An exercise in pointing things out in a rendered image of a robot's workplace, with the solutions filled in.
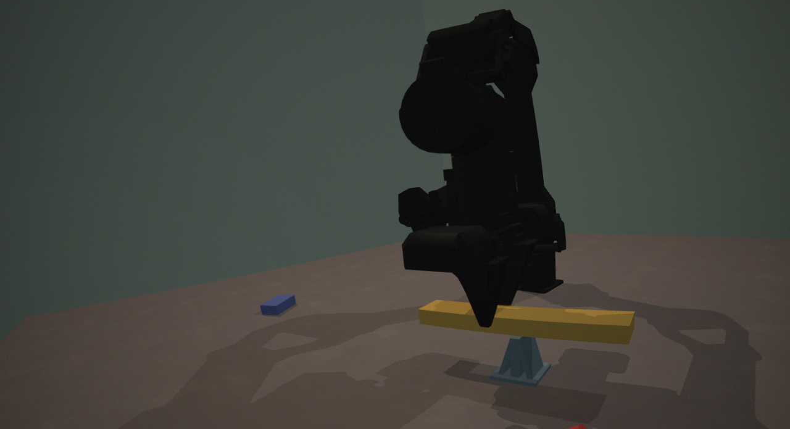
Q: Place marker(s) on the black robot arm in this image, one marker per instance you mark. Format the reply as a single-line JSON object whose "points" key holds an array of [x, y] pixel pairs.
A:
{"points": [[450, 109]]}

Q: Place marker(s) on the yellow wooden beam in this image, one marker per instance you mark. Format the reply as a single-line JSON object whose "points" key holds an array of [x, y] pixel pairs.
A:
{"points": [[599, 326]]}

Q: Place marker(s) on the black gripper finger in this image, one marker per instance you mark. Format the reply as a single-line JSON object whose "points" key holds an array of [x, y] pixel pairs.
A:
{"points": [[519, 257], [483, 288]]}

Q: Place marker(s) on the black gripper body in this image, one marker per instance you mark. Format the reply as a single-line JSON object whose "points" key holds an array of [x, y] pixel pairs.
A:
{"points": [[486, 188]]}

